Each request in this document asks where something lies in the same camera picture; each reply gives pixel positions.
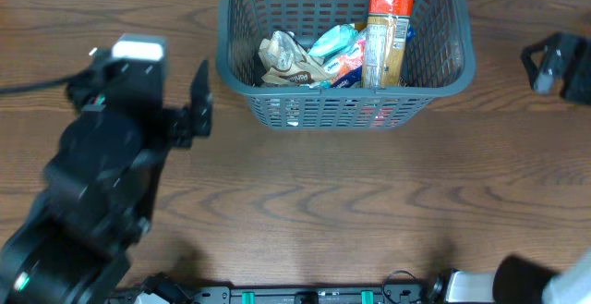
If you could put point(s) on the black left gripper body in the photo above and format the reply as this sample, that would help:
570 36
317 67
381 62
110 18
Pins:
177 129

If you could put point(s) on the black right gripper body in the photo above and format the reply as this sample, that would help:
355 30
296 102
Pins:
568 66

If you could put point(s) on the beige brown snack bag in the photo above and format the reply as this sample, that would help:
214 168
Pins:
287 63

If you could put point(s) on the grey plastic basket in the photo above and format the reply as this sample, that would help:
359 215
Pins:
439 61

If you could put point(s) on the blue tissue multipack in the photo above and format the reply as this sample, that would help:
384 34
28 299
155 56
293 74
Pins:
345 66

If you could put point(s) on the small teal white packet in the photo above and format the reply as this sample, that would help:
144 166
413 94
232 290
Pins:
333 40

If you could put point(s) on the orange tan cracker package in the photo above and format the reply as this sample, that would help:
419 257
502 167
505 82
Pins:
386 36

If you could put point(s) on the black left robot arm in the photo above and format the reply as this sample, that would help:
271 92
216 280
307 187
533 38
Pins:
101 185

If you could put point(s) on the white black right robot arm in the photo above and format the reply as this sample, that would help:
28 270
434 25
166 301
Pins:
521 281

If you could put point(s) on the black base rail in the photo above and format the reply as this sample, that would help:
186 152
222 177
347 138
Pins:
398 287

